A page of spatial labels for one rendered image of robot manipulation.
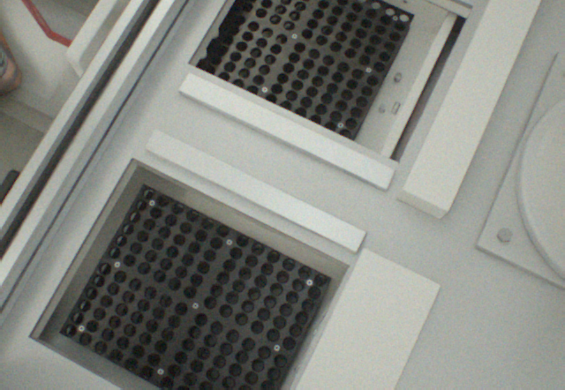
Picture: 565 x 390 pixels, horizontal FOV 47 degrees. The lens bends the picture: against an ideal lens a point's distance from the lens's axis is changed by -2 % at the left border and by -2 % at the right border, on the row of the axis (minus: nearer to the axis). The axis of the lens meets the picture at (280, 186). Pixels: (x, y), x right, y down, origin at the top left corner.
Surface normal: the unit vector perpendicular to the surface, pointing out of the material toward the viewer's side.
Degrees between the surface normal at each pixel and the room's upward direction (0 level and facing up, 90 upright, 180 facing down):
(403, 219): 0
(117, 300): 0
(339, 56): 0
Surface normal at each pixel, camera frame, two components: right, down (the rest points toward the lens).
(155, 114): 0.00, -0.25
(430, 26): -0.45, 0.86
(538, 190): -1.00, 0.04
